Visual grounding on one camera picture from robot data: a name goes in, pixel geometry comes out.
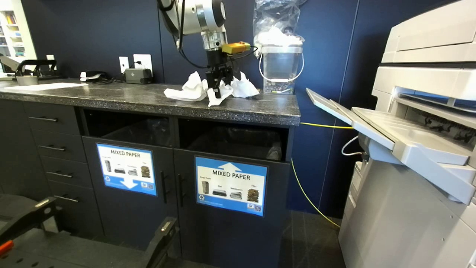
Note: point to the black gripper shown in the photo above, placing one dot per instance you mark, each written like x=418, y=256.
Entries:
x=218, y=68

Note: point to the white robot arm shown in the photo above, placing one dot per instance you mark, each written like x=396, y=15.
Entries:
x=205, y=18

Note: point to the right bin cabinet door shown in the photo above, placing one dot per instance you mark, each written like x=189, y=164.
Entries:
x=223, y=237

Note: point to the bin cabinet door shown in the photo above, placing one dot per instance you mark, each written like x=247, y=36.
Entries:
x=129, y=217
x=223, y=237

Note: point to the left bin cabinet door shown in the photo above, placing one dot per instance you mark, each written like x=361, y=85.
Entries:
x=129, y=217

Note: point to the clear plastic bag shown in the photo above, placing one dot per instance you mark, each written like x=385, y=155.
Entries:
x=275, y=21

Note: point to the black power adapter box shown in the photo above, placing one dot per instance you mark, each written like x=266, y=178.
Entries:
x=137, y=76

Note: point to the right mixed paper sign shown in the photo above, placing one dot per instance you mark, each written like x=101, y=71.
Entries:
x=230, y=184

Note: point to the mixed paper sign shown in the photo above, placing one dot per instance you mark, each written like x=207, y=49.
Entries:
x=126, y=168
x=230, y=184

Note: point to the left mixed paper sign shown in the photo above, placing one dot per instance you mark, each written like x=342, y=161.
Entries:
x=126, y=168

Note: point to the right orange black clamp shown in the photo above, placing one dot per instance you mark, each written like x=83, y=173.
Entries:
x=156, y=251

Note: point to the orange black clamp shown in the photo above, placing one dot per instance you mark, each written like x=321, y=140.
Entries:
x=156, y=251
x=21, y=222

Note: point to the black stapler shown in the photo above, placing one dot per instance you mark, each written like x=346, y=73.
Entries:
x=41, y=68

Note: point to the black drawer cabinet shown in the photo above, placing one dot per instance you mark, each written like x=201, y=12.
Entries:
x=41, y=155

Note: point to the white paper sheet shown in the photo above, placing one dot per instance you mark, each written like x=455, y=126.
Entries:
x=43, y=86

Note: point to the grey office printer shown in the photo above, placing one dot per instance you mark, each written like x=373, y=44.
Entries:
x=412, y=198

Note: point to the left orange black clamp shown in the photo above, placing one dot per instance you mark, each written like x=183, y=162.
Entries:
x=21, y=222

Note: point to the white double wall outlet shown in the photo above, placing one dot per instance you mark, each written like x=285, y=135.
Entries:
x=143, y=61

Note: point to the white single wall outlet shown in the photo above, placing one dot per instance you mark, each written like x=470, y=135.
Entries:
x=123, y=62

